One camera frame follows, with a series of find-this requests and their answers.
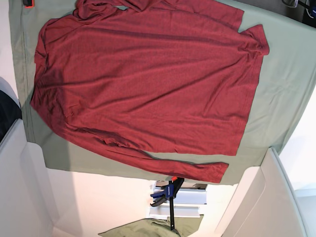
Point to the green table cloth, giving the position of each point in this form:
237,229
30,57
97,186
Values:
287,81

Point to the orange black clamp at edge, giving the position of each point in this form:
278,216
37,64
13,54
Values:
28,3

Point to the aluminium frame rails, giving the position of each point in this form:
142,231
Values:
190,202

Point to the dark navy fabric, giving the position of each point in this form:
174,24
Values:
9,113

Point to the white chair right side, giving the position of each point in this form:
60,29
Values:
265,204

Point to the olive green cushion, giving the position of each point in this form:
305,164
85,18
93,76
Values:
156,228

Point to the white chair left side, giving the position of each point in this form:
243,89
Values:
24,186

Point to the white chair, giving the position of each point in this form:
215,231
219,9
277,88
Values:
265,204
24,186

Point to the red long-sleeve T-shirt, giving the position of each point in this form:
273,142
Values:
125,78

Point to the blue black bar clamp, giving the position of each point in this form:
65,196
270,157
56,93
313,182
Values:
168,193

